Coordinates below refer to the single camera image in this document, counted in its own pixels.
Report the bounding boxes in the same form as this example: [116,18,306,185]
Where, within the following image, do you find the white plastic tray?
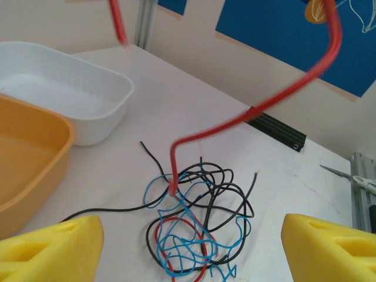
[0,41,135,147]

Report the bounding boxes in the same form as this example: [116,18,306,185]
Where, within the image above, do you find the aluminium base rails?
[348,152,376,236]

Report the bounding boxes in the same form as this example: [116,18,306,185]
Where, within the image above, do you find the blue floral wall panel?
[215,0,376,98]
[157,0,188,17]

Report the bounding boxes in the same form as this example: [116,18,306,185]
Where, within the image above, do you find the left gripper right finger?
[281,213,376,282]

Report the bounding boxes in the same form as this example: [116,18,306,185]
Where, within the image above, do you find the orange plastic tray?
[0,93,76,240]

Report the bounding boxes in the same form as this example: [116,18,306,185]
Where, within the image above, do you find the aluminium frame post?
[135,0,156,49]

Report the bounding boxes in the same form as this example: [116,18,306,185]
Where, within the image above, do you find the white-handled scissors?
[319,164,376,194]

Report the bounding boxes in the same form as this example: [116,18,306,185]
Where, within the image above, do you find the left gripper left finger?
[0,215,105,282]

